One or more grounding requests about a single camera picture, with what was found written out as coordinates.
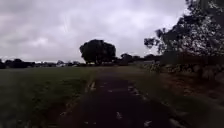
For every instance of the grass field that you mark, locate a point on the grass field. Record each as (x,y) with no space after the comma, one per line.
(33,90)

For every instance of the rough stone wall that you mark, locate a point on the rough stone wall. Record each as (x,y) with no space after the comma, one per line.
(186,68)

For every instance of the grass verge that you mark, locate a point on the grass verge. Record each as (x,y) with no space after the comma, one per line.
(173,96)

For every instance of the tall leafy tree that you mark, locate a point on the tall leafy tree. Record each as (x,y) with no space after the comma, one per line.
(196,30)

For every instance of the row of dark bushes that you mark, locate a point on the row of dark bushes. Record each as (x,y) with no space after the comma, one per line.
(133,59)

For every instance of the distant row of trees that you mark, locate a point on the distant row of trees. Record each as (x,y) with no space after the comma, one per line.
(20,63)

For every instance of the dark asphalt path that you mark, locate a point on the dark asphalt path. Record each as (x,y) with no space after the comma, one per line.
(115,100)

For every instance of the large round dark tree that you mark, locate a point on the large round dark tree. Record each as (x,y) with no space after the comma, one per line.
(97,50)

